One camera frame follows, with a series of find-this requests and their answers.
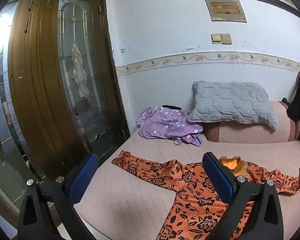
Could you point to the grey quilted pillow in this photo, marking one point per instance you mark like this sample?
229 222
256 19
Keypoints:
242 102

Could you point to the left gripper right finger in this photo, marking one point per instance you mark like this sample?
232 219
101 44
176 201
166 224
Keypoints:
265 220

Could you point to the small framed wall picture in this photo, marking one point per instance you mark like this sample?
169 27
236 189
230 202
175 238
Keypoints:
226 10

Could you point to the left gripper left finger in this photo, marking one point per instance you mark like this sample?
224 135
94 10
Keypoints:
35 220

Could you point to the pink quilted mattress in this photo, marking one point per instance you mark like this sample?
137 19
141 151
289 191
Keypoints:
120 206

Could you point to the wooden glass panel door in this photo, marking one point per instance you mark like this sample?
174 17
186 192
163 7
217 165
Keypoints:
59 99

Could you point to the beige wall switch plate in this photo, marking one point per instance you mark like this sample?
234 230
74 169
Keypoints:
216 38

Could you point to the purple floral garment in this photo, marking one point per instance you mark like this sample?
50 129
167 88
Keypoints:
165 123

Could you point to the orange black floral garment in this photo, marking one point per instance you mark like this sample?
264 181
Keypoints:
197 207

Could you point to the pink bolster cushion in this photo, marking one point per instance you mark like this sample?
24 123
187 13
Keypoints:
234 132

